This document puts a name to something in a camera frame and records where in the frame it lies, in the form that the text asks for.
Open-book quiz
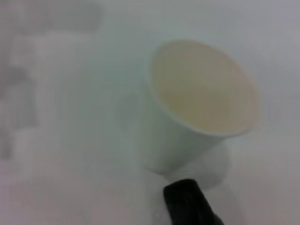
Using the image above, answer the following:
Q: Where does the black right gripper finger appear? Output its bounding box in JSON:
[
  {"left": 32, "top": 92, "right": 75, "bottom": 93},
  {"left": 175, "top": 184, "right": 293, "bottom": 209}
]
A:
[{"left": 163, "top": 178, "right": 225, "bottom": 225}]

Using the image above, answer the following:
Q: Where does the white paper cup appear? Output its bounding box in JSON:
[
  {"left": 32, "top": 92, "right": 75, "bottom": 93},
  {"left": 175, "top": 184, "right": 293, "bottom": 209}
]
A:
[{"left": 145, "top": 39, "right": 261, "bottom": 175}]

